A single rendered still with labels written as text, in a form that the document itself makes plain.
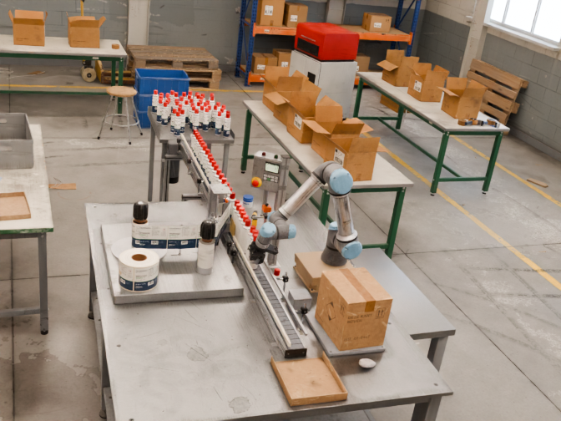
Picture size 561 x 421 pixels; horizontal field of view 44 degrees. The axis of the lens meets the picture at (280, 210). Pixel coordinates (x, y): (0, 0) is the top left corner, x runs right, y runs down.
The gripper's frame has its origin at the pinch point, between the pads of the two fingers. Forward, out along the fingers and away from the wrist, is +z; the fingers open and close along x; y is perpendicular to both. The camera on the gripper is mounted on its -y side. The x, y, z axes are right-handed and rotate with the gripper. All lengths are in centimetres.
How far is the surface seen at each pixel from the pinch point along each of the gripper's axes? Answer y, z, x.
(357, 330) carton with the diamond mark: -29, -38, 61
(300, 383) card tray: 4, -37, 84
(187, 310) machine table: 43, -4, 28
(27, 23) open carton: 123, 266, -483
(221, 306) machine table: 25.3, -3.7, 27.2
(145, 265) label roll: 63, -14, 7
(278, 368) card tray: 11, -31, 73
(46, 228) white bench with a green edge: 109, 50, -59
